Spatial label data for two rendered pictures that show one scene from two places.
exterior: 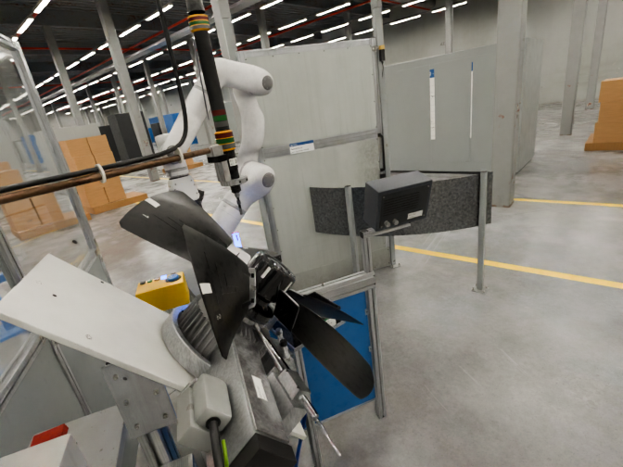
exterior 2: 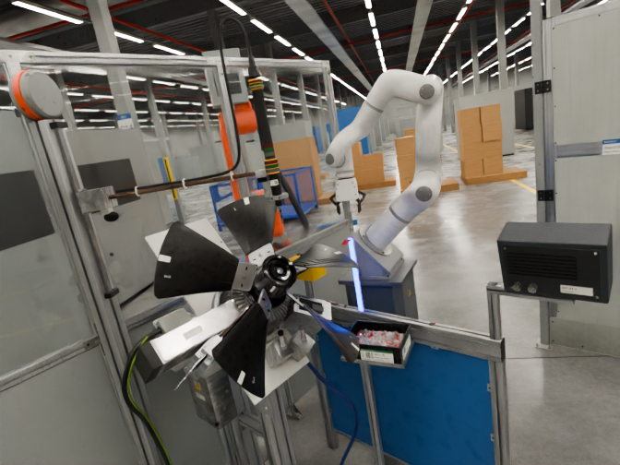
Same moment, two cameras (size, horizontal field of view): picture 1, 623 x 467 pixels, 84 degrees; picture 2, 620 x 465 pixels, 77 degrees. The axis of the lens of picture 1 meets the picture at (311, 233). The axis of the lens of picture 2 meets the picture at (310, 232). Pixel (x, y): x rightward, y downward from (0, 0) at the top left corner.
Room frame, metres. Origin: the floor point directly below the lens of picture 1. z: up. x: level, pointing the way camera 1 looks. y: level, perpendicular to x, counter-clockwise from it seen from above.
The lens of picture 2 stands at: (0.33, -0.97, 1.61)
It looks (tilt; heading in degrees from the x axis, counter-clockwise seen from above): 14 degrees down; 61
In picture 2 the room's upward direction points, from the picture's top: 10 degrees counter-clockwise
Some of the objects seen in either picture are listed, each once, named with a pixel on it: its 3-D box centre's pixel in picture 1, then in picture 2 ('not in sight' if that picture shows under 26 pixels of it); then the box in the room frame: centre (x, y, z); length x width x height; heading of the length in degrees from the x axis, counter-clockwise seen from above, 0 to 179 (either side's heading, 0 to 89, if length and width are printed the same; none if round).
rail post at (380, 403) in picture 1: (375, 356); (503, 453); (1.37, -0.23, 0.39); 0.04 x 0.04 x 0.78; 17
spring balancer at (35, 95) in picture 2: not in sight; (37, 96); (0.30, 0.61, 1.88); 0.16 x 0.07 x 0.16; 52
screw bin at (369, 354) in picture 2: (305, 318); (377, 341); (1.11, 0.07, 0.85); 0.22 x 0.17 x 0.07; 122
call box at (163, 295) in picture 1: (164, 294); (305, 268); (1.13, 0.56, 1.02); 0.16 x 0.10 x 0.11; 107
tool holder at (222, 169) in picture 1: (227, 164); (272, 184); (0.86, 0.18, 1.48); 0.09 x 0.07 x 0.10; 142
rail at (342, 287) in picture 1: (277, 308); (385, 323); (1.24, 0.19, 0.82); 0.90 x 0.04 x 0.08; 107
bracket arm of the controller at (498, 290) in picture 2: (385, 228); (528, 292); (1.40, -0.32, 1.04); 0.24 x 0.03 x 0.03; 107
